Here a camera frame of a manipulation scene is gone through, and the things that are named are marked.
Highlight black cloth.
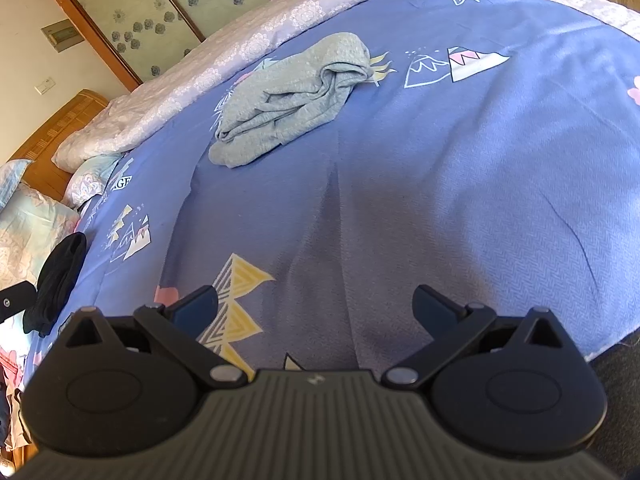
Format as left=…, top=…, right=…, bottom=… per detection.
left=22, top=232, right=89, bottom=339

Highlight small pink floral pillow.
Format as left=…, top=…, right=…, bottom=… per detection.
left=64, top=152, right=124, bottom=209

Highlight person's dark clothing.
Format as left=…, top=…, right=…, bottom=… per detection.
left=581, top=329, right=640, bottom=480

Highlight grey pants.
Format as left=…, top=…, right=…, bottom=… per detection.
left=207, top=32, right=372, bottom=170

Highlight wooden wardrobe with glass doors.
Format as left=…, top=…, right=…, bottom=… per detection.
left=29, top=0, right=279, bottom=94

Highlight wooden headboard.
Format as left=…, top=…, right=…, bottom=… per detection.
left=9, top=88, right=111, bottom=207

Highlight blue printed bed sheet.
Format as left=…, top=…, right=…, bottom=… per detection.
left=17, top=0, right=640, bottom=396

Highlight light blue pillow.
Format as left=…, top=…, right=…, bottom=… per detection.
left=0, top=158, right=34, bottom=209

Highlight wooden bed frame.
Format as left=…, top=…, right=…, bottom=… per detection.
left=0, top=437, right=40, bottom=480

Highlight white floral quilt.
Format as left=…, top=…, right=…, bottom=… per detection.
left=51, top=0, right=640, bottom=172

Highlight large pale floral pillow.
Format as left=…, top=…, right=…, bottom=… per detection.
left=0, top=191, right=82, bottom=292

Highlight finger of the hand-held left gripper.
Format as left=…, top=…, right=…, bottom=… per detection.
left=0, top=282, right=39, bottom=323

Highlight grey wall panel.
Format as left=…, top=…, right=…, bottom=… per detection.
left=40, top=19, right=86, bottom=54

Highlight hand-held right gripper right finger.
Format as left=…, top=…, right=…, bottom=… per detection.
left=381, top=284, right=569, bottom=389

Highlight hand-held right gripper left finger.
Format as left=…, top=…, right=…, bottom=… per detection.
left=61, top=284, right=248, bottom=391

